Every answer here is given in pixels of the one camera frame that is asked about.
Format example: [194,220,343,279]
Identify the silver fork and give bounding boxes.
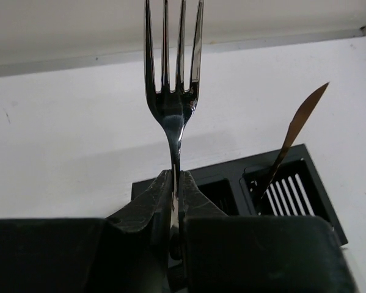
[144,1,204,230]

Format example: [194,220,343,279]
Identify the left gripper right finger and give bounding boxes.
[180,172,357,292]

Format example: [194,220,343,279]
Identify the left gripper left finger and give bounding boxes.
[0,170,172,292]

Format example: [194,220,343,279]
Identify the black utensil container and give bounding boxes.
[131,143,350,293]

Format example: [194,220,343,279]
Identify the rose gold knife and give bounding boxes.
[257,82,330,201]

